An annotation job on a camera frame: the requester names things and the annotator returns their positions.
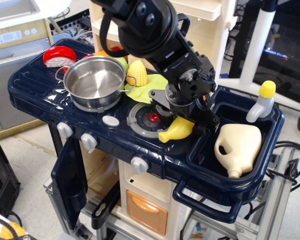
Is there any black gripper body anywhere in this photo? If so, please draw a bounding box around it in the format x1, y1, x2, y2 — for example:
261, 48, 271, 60
148, 88, 220, 126

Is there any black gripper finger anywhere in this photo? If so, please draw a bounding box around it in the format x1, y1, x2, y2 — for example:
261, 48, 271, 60
155, 104, 176, 124
193, 122, 218, 137

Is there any yellow toy banana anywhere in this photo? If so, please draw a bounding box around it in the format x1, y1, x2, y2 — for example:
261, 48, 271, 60
158, 116, 195, 143

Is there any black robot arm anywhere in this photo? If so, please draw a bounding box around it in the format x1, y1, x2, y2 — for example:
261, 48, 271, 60
96, 0, 220, 133

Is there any stainless steel pot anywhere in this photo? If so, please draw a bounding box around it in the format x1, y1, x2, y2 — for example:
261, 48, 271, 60
55, 56, 132, 111

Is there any grey toy stove burner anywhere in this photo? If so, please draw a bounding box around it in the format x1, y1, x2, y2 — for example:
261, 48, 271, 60
127, 102, 171, 139

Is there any green toy plate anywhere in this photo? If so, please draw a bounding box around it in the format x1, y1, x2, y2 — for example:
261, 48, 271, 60
125, 74, 168, 104

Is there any cream toy jug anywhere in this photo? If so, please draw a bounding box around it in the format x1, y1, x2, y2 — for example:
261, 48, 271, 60
214, 123, 262, 179

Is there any grey right stove knob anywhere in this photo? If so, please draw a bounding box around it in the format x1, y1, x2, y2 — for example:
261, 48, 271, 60
130, 156, 149, 175

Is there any grey stove knob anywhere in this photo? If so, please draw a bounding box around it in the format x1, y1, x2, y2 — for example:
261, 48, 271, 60
57, 122, 73, 139
80, 133, 98, 154
130, 156, 149, 175

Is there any yellow toy corn cob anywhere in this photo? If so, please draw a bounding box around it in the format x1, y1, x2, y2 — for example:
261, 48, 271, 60
126, 60, 148, 87

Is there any grey oval button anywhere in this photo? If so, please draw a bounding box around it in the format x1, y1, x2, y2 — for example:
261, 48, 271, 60
102, 115, 120, 128

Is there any toy kitchen play set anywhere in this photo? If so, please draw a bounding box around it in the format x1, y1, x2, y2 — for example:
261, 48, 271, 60
7, 0, 285, 237

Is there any grey yellow toy faucet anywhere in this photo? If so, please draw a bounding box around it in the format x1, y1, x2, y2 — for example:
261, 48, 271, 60
246, 80, 276, 123

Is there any green toy apple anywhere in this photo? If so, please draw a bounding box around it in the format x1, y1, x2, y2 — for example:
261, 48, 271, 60
113, 57, 129, 74

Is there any grey middle stove knob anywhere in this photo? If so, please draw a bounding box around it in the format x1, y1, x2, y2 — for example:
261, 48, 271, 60
80, 133, 98, 154

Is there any white stand pole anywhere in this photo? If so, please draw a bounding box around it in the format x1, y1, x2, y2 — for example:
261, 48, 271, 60
219, 0, 300, 111

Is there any orange toy drawer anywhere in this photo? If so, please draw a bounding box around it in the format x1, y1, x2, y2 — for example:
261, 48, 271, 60
126, 190, 168, 236

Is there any orange red toy can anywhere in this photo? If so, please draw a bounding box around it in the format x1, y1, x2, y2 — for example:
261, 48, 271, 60
93, 46, 122, 57

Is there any grey left stove knob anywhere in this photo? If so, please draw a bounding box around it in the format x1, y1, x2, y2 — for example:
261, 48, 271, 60
57, 122, 73, 139

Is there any navy oven door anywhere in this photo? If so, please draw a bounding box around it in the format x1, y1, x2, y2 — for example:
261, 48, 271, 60
51, 137, 88, 230

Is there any wooden appliance with panel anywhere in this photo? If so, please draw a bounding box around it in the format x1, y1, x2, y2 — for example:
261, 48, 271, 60
0, 18, 54, 49

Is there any black computer case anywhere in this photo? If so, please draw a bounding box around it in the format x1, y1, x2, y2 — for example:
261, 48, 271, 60
0, 145, 21, 217

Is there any yellow cloth object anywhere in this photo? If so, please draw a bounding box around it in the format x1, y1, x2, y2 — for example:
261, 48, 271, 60
0, 222, 27, 240

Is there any black cable right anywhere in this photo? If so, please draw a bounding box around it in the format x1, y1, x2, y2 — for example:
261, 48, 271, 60
264, 140, 300, 193

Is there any aluminium frame cart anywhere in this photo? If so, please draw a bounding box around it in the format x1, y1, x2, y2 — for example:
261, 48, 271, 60
42, 146, 300, 240

